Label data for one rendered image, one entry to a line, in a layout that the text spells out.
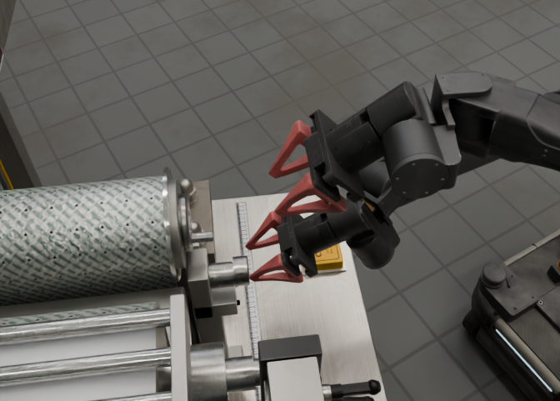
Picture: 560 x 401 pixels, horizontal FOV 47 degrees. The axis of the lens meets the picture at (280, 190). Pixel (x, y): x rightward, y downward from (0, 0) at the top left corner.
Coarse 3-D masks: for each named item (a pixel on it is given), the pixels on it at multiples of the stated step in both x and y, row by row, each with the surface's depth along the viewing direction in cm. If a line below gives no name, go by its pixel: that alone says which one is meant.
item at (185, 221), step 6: (180, 198) 80; (186, 198) 81; (180, 204) 80; (186, 204) 80; (180, 210) 79; (186, 210) 79; (180, 216) 79; (186, 216) 79; (180, 222) 79; (186, 222) 79; (180, 228) 79; (186, 228) 79; (186, 234) 79; (186, 240) 79; (186, 246) 80; (192, 246) 84
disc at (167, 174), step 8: (168, 168) 82; (168, 176) 81; (168, 208) 77; (168, 216) 76; (168, 224) 75; (168, 232) 75; (168, 240) 75; (168, 248) 75; (168, 256) 76; (176, 272) 79; (176, 280) 80
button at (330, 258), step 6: (336, 246) 120; (324, 252) 119; (330, 252) 119; (336, 252) 119; (318, 258) 118; (324, 258) 118; (330, 258) 118; (336, 258) 118; (318, 264) 117; (324, 264) 117; (330, 264) 118; (336, 264) 118; (318, 270) 119
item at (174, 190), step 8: (168, 184) 79; (176, 184) 80; (168, 192) 78; (176, 192) 78; (168, 200) 77; (176, 200) 78; (176, 208) 77; (176, 216) 77; (176, 224) 77; (176, 232) 77; (176, 240) 77; (176, 248) 77; (176, 256) 78; (184, 256) 81; (176, 264) 79; (184, 264) 80
